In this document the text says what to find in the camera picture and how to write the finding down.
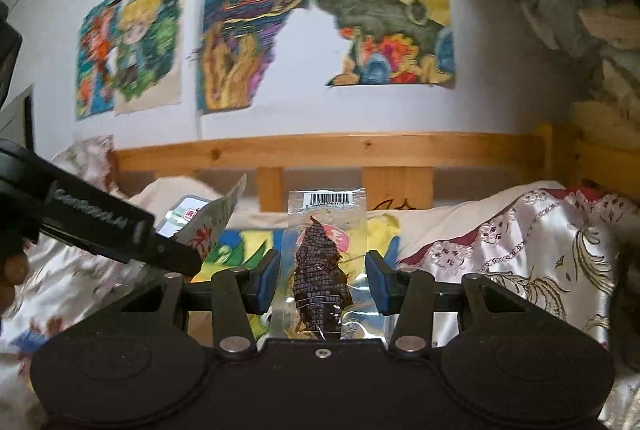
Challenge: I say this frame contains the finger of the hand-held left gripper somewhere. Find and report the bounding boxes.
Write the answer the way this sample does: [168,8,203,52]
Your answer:
[132,232,201,278]

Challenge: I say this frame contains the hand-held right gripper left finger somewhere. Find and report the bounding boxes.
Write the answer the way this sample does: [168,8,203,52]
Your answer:
[120,250,281,356]

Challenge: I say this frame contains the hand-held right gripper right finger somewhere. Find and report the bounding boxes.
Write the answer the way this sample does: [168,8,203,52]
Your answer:
[367,252,523,353]

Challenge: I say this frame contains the clear dark snack packet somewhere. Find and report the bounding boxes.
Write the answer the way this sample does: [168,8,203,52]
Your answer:
[272,190,388,343]

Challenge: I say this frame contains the person's left hand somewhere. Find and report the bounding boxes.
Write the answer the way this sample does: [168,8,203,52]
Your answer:
[0,252,28,316]

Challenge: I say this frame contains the wooden bed headboard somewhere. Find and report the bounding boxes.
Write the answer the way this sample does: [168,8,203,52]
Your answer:
[112,102,640,213]

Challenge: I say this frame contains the hanging clothes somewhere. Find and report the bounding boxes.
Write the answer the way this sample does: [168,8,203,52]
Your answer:
[470,0,640,111]

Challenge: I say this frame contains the orange-haired cartoon wall poster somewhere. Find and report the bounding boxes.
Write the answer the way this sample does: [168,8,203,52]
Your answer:
[75,0,122,122]

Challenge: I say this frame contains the blond cartoon wall poster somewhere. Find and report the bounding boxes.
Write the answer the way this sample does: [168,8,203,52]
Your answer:
[114,0,185,117]

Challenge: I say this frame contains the swirling sea wall poster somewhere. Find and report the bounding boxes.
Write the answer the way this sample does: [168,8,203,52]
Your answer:
[196,0,314,114]

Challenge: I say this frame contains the mushroom landscape wall poster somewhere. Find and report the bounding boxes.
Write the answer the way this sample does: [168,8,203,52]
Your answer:
[310,0,457,89]

